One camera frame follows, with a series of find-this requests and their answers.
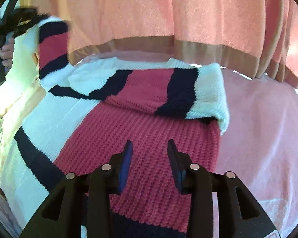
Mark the pink bed sheet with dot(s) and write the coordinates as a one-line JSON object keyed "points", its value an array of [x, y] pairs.
{"points": [[261, 144]]}

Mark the pink curtain with brown hem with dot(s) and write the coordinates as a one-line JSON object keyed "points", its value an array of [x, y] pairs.
{"points": [[252, 37]]}

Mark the person's left hand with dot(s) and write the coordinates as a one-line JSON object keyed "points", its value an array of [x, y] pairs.
{"points": [[6, 53]]}

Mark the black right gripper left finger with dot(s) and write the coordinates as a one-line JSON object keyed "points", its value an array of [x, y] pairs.
{"points": [[85, 196]]}

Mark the white red black knit sweater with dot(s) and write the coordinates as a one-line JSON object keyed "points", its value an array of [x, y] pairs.
{"points": [[88, 114]]}

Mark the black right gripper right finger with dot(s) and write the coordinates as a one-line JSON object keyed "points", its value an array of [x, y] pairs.
{"points": [[240, 214]]}

